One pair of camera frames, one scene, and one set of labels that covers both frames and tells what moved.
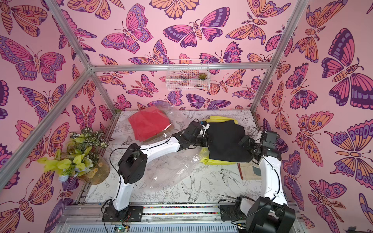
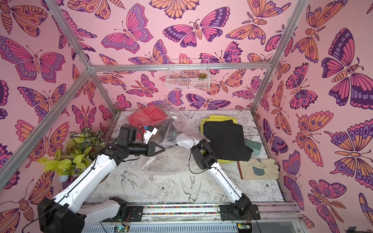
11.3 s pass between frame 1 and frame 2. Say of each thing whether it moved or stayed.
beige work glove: stayed
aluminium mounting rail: stayed
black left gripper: moved
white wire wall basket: stayed
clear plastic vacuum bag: moved
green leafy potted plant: stayed
